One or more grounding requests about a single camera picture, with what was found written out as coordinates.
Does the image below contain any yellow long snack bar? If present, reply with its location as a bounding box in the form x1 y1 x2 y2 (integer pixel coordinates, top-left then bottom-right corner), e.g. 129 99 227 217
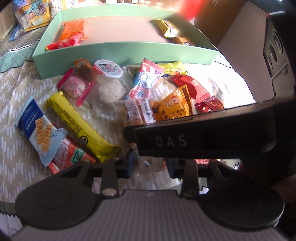
45 91 121 163

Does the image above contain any green gold snack bar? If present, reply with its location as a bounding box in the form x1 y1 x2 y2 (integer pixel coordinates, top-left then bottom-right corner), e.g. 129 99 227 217
152 19 180 38

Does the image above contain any blue white cracker packet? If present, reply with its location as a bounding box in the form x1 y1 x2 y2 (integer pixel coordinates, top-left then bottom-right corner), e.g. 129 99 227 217
15 96 68 167

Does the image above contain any clear round white cake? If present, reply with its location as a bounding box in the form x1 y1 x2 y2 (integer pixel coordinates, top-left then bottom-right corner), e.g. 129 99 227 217
89 72 133 110

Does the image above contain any yellow orange monkey snack packet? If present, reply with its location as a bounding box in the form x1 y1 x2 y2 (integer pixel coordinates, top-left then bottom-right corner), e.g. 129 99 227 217
150 85 193 121

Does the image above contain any red double happiness candy packet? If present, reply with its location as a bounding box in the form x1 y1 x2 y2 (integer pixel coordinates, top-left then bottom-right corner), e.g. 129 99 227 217
171 74 211 103

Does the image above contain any clear brown pastry bar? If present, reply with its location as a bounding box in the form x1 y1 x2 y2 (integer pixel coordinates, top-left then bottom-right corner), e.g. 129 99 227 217
119 98 156 126

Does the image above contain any pink candy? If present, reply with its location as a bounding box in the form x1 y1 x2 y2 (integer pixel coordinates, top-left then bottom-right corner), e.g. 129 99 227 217
57 68 96 106

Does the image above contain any red crinkled snack packet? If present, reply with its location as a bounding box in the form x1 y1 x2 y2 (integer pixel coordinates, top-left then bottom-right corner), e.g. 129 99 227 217
45 33 83 51

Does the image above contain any mint green cardboard box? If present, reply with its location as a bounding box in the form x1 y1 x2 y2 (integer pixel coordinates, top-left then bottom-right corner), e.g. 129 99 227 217
33 4 218 79

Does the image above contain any white lidded jelly cup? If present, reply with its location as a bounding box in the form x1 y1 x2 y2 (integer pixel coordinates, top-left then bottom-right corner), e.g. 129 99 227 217
93 59 123 78

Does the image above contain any cartoon puppy snack gift bag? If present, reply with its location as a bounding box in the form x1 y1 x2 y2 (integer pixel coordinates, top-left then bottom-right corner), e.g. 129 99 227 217
12 0 98 33

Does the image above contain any patterned beige teal bedsheet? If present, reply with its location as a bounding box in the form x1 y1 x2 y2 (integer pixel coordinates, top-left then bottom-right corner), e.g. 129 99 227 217
0 22 255 237

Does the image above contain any black speaker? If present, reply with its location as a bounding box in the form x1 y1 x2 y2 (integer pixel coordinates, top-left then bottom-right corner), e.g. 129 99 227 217
263 11 295 99

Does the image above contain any orange wrapped dried fruit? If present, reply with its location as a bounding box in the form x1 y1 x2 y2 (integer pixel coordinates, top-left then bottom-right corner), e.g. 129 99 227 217
74 59 96 82

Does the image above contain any red green label snack packet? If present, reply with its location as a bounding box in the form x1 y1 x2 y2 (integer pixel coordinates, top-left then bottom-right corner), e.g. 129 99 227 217
48 138 97 174

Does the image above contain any pink vitamin candy packet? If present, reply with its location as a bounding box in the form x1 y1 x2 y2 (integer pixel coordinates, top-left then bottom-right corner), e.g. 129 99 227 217
126 58 165 99

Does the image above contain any dark red foil snack packet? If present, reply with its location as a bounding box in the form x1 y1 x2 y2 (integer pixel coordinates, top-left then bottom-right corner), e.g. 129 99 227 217
194 96 224 113

